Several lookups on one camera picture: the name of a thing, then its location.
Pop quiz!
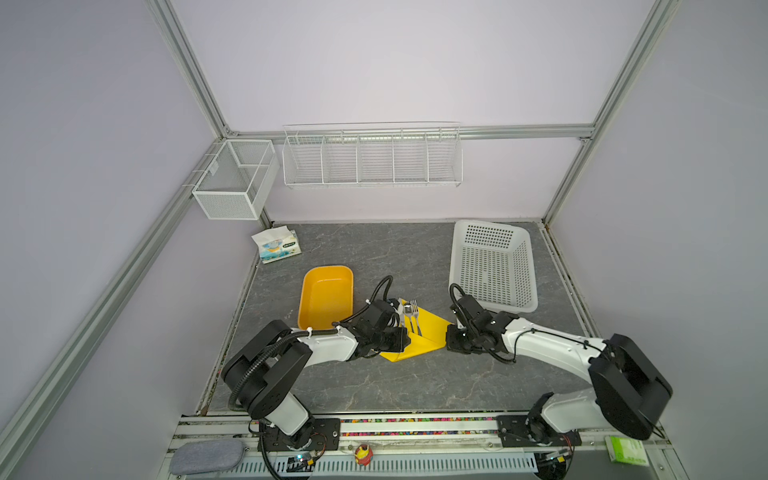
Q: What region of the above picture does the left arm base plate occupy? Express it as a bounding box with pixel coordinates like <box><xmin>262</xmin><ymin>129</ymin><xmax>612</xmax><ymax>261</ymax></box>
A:
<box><xmin>258</xmin><ymin>417</ymin><xmax>341</xmax><ymax>452</ymax></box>

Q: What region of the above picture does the grey cloth pad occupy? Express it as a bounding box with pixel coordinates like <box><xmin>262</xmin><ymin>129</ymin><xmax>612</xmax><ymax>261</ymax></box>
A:
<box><xmin>169</xmin><ymin>438</ymin><xmax>246</xmax><ymax>476</ymax></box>

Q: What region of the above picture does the red emergency stop button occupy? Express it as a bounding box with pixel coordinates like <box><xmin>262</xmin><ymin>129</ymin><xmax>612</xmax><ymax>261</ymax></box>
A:
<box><xmin>354</xmin><ymin>444</ymin><xmax>373</xmax><ymax>466</ymax></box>

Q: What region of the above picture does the white wire shelf basket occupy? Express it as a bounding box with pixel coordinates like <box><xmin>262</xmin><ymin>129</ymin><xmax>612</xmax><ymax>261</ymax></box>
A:
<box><xmin>283</xmin><ymin>121</ymin><xmax>464</xmax><ymax>188</ymax></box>

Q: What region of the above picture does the tissue pack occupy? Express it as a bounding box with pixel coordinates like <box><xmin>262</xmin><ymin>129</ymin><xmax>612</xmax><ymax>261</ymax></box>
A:
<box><xmin>251</xmin><ymin>226</ymin><xmax>302</xmax><ymax>264</ymax></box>

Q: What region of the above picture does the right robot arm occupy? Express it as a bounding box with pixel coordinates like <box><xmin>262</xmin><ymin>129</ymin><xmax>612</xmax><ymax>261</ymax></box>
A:
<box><xmin>446</xmin><ymin>284</ymin><xmax>673</xmax><ymax>445</ymax></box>

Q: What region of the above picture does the white perforated plastic basket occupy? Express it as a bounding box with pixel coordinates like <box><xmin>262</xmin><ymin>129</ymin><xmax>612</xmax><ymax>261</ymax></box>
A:
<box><xmin>449</xmin><ymin>220</ymin><xmax>538</xmax><ymax>314</ymax></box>

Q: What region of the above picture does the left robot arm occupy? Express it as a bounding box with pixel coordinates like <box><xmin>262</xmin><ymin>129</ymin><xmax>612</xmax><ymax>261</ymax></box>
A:
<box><xmin>220</xmin><ymin>299</ymin><xmax>410</xmax><ymax>437</ymax></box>

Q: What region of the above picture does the silver fork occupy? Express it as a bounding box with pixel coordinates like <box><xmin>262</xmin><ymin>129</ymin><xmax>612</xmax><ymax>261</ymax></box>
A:
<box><xmin>409</xmin><ymin>301</ymin><xmax>422</xmax><ymax>336</ymax></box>

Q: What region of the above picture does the white mesh wall box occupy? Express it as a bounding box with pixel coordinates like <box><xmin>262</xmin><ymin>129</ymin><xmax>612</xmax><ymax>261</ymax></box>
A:
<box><xmin>192</xmin><ymin>139</ymin><xmax>280</xmax><ymax>221</ymax></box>

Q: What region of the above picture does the yellow paper napkin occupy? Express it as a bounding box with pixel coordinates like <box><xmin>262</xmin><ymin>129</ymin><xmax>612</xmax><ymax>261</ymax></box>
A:
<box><xmin>380</xmin><ymin>306</ymin><xmax>450</xmax><ymax>362</ymax></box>

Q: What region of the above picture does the orange plastic tray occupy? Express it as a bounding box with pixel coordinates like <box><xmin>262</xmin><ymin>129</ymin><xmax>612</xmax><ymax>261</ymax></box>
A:
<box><xmin>298</xmin><ymin>265</ymin><xmax>354</xmax><ymax>330</ymax></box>

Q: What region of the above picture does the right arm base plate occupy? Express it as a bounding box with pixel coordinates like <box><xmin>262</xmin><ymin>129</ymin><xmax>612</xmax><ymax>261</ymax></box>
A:
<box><xmin>496</xmin><ymin>414</ymin><xmax>582</xmax><ymax>448</ymax></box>

